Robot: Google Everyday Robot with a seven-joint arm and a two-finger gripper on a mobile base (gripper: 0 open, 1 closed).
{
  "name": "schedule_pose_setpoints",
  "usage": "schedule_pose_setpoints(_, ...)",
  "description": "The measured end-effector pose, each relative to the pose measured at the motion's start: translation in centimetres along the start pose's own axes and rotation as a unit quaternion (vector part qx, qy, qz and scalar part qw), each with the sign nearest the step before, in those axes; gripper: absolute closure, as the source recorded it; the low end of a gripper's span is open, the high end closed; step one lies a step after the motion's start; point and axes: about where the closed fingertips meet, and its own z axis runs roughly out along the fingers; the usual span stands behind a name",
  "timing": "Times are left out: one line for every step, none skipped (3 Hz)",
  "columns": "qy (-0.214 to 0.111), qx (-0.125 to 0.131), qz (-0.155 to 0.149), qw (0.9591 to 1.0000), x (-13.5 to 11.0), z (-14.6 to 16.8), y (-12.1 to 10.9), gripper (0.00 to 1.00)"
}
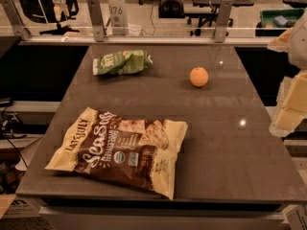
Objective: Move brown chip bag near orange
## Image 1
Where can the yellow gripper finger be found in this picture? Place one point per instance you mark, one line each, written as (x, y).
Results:
(288, 120)
(296, 98)

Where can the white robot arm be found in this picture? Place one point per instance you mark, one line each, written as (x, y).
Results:
(293, 42)

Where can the brown Late July chip bag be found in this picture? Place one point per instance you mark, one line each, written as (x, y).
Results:
(108, 147)

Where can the green chip bag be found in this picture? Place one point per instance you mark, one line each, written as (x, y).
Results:
(122, 63)

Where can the green bin with items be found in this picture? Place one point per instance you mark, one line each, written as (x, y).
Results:
(275, 22)

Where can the orange fruit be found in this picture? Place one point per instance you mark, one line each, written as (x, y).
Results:
(199, 77)

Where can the black speaker box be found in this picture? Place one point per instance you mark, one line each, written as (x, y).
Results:
(171, 9)

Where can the white numbered pillar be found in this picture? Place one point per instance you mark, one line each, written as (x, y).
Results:
(118, 17)

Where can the cardboard box lower left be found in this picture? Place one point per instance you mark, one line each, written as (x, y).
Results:
(5, 203)

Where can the right metal bracket post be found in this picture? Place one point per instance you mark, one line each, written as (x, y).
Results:
(222, 20)

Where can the metal bracket post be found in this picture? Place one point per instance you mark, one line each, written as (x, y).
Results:
(222, 20)
(18, 27)
(98, 26)

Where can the middle metal bracket post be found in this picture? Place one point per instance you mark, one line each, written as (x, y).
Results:
(98, 26)

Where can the left metal bracket post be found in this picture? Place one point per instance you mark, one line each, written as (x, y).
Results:
(18, 27)

